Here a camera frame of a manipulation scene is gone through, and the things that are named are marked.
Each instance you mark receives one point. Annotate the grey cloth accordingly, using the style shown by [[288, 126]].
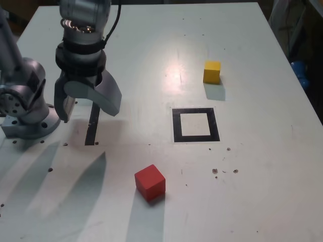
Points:
[[285, 25]]

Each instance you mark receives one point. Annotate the blue object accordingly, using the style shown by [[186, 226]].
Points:
[[300, 73]]

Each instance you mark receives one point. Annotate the red cube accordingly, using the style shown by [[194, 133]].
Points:
[[150, 182]]

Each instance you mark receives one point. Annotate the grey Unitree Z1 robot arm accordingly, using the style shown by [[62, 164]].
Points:
[[30, 75]]

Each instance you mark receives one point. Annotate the black tape square outline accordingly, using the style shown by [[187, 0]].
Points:
[[176, 126]]

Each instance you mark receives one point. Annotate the black tape strip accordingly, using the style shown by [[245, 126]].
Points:
[[91, 131]]

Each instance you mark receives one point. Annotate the yellow cube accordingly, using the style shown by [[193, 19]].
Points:
[[212, 74]]

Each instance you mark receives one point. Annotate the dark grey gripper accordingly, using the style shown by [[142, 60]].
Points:
[[80, 65]]

